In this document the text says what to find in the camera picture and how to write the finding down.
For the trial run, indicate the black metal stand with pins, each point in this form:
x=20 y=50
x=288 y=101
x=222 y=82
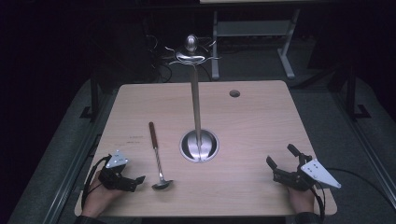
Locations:
x=93 y=99
x=351 y=93

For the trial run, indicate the person's right hand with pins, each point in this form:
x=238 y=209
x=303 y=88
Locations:
x=301 y=199

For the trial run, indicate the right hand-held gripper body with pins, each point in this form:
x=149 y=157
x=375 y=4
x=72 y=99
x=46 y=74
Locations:
x=306 y=175

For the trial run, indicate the white metal desk frame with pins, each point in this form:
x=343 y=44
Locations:
x=255 y=28

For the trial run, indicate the steel utensil hook rack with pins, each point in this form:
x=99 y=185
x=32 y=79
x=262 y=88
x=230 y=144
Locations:
x=196 y=102

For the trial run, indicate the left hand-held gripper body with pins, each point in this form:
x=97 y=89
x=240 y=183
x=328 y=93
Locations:
x=115 y=174

